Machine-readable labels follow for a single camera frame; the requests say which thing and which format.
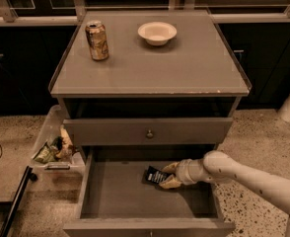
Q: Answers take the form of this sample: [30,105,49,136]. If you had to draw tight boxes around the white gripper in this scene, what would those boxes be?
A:
[159,159,197,190]

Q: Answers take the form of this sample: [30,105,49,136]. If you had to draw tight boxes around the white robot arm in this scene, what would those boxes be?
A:
[159,150,290,237]

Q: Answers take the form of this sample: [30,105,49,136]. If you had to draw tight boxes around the round brass drawer knob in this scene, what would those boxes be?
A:
[146,130,154,139]

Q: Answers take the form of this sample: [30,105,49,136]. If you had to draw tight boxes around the grey top drawer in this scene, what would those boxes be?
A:
[63,118,233,146]

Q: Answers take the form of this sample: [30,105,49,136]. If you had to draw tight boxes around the open grey middle drawer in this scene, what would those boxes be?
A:
[63,147,235,237]

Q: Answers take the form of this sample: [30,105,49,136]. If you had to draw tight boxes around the grey drawer cabinet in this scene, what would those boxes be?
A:
[47,9,253,237]

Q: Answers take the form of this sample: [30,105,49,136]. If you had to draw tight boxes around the tan snack packet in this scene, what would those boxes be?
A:
[55,126,74,159]

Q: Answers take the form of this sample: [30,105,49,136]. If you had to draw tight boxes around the clear plastic bin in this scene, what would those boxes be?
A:
[30,105,85,172]

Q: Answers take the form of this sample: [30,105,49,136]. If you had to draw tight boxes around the green snack bag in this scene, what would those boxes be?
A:
[34,143,57,164]

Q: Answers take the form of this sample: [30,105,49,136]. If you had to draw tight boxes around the white bowl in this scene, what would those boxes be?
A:
[138,22,177,46]

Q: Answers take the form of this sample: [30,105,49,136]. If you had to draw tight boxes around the black metal bar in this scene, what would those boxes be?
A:
[0,166,33,237]

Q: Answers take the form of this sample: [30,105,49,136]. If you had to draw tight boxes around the gold drink can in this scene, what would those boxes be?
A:
[85,20,109,61]

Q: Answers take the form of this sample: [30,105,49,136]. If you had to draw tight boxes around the metal window rail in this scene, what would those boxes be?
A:
[0,0,290,28]

